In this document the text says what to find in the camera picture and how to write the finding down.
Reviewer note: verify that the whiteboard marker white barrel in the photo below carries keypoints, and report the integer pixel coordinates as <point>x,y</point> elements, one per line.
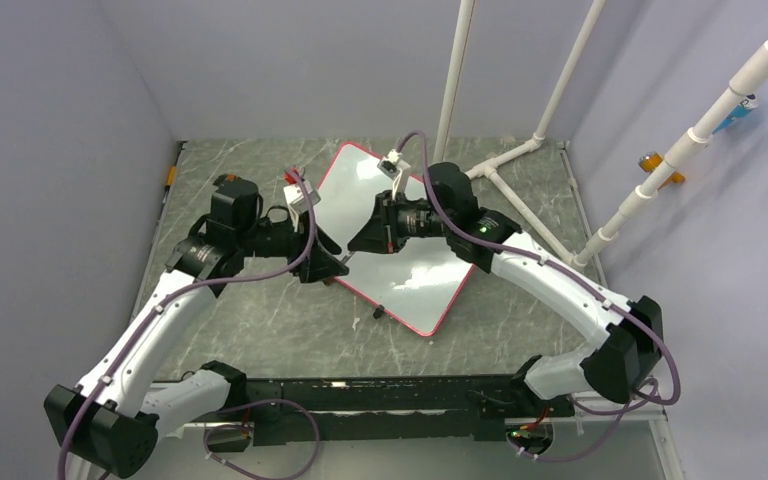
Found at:
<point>347,257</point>

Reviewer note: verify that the white PVC pipe frame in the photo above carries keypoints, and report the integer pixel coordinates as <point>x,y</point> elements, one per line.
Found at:
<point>507,72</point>

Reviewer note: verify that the orange black small object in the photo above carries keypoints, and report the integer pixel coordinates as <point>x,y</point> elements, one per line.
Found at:
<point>224,179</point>

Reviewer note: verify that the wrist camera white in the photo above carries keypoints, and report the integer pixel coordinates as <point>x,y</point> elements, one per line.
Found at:
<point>398,170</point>
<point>300,195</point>

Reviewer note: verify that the red framed whiteboard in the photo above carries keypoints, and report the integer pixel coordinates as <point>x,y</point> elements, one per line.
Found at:
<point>416,286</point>

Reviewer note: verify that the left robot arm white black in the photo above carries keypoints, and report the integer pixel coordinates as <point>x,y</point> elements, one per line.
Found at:
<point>112,418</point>

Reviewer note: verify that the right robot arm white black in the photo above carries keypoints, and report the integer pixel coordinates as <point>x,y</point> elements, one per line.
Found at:
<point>622,336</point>

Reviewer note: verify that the white PVC pipe right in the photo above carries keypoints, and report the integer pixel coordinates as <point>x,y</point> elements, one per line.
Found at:
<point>747,80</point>

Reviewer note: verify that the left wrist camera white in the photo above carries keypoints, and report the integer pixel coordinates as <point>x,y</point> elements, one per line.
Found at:
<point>300,195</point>

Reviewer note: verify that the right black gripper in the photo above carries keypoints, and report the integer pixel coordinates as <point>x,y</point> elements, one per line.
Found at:
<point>381,234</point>

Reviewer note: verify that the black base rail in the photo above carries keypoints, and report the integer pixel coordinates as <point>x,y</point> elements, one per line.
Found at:
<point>480,407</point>

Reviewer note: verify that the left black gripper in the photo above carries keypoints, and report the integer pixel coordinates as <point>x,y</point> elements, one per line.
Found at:
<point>321,263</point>

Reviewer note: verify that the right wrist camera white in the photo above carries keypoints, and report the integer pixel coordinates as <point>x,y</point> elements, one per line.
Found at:
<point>398,170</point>

